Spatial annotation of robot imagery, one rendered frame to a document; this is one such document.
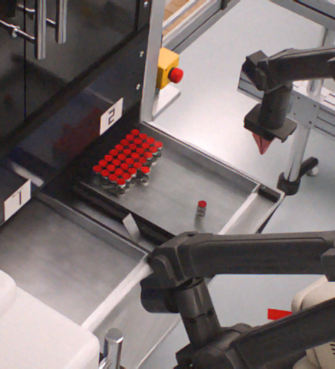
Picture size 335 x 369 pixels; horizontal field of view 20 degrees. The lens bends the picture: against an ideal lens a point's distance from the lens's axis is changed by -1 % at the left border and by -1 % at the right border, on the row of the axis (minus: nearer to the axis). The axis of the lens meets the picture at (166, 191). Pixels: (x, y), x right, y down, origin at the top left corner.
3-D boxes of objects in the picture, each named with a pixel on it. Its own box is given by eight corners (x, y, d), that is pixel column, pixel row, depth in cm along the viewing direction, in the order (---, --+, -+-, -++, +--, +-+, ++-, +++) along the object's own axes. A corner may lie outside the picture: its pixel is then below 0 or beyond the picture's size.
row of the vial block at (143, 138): (97, 187, 231) (99, 173, 227) (140, 145, 242) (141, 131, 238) (105, 191, 230) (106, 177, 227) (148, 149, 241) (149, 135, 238)
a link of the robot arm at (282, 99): (277, 92, 198) (300, 85, 200) (258, 71, 202) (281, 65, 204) (271, 117, 203) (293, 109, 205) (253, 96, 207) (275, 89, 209)
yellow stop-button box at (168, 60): (138, 78, 247) (140, 56, 242) (154, 65, 251) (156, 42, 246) (163, 91, 245) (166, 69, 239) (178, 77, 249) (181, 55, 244)
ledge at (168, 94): (109, 98, 256) (109, 92, 254) (137, 73, 264) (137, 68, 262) (153, 121, 251) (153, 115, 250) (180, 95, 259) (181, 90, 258)
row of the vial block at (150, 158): (113, 195, 229) (114, 181, 226) (155, 153, 240) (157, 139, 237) (121, 199, 229) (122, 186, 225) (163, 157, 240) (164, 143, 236)
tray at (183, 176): (78, 192, 229) (79, 181, 227) (140, 132, 245) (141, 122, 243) (201, 261, 218) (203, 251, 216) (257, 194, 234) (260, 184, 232)
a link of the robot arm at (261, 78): (263, 76, 194) (299, 59, 196) (233, 42, 200) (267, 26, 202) (264, 115, 203) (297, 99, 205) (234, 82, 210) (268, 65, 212)
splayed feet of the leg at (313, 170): (238, 241, 341) (245, 214, 331) (305, 161, 371) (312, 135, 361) (258, 251, 338) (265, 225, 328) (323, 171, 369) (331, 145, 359)
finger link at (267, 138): (252, 135, 220) (259, 104, 213) (279, 149, 218) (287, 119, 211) (236, 151, 216) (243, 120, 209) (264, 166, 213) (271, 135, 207)
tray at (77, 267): (-48, 260, 211) (-50, 250, 209) (27, 192, 227) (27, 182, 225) (76, 340, 201) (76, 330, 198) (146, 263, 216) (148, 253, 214)
